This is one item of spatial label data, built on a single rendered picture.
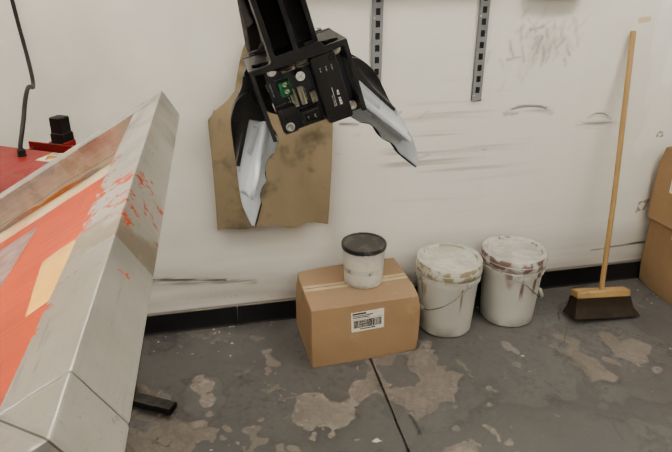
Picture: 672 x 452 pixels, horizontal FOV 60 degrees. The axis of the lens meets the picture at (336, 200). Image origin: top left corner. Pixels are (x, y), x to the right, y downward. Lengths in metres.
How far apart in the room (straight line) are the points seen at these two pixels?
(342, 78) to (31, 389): 0.26
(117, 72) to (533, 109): 1.87
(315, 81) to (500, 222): 2.71
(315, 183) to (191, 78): 0.70
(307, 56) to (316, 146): 2.18
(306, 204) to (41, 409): 2.43
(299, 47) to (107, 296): 0.20
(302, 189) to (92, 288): 2.31
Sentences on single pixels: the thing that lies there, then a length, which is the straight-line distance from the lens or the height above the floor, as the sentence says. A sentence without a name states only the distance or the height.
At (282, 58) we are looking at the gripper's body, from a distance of 0.40.
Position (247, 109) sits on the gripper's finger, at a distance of 0.47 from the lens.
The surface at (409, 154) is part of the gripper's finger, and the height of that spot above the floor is 1.52.
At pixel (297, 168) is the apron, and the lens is 2.56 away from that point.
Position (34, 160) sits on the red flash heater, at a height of 1.10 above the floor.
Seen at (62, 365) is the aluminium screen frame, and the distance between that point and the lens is 0.28.
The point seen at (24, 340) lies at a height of 1.45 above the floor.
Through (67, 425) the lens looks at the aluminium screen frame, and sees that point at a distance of 0.25.
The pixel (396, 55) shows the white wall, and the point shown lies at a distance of 2.61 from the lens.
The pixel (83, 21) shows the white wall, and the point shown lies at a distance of 2.52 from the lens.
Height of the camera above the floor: 1.68
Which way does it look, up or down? 23 degrees down
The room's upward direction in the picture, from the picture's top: straight up
